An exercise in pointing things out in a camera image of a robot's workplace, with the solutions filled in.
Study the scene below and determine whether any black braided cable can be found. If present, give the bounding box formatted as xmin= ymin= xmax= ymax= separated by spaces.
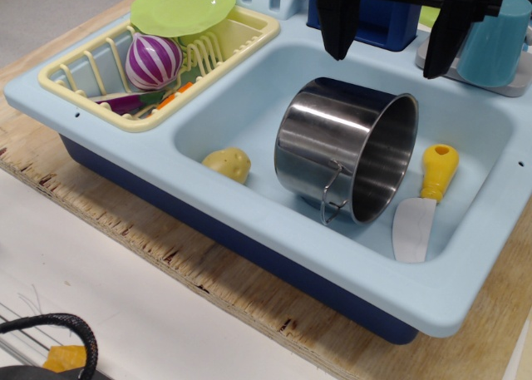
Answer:
xmin=0 ymin=312 xmax=99 ymax=380

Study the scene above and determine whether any toy potato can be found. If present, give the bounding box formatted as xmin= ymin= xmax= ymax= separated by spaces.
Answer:
xmin=202 ymin=147 xmax=251 ymax=184

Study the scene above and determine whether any purple toy eggplant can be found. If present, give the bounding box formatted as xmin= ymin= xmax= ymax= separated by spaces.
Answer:
xmin=89 ymin=92 xmax=159 ymax=115

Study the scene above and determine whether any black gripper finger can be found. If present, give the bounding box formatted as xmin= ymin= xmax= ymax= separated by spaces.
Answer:
xmin=423 ymin=0 xmax=475 ymax=79
xmin=317 ymin=0 xmax=360 ymax=61

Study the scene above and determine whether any stainless steel pot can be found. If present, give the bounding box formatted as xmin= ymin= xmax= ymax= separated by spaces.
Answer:
xmin=274 ymin=77 xmax=418 ymax=225

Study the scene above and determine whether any teal plastic cup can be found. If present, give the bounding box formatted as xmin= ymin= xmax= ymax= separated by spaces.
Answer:
xmin=456 ymin=0 xmax=531 ymax=87

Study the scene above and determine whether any light blue toy sink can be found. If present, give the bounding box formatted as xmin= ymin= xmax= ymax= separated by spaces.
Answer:
xmin=4 ymin=0 xmax=531 ymax=344

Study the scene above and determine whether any yellow handled toy knife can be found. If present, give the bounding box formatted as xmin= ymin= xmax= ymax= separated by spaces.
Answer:
xmin=392 ymin=144 xmax=460 ymax=264

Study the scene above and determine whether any cream dish drying rack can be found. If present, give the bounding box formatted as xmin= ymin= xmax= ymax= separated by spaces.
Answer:
xmin=37 ymin=7 xmax=280 ymax=132

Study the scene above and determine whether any orange toy carrot piece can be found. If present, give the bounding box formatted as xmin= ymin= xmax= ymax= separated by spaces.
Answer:
xmin=146 ymin=81 xmax=194 ymax=118

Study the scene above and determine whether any yellow tape piece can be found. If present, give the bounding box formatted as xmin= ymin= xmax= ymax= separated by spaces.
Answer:
xmin=42 ymin=345 xmax=86 ymax=373

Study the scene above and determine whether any plywood board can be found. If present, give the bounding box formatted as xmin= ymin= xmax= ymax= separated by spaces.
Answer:
xmin=0 ymin=0 xmax=532 ymax=380

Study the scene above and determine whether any green plastic plate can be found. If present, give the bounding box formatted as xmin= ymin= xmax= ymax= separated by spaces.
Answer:
xmin=131 ymin=0 xmax=236 ymax=37

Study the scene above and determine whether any purple striped toy onion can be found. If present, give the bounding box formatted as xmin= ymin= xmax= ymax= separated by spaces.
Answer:
xmin=125 ymin=32 xmax=183 ymax=91

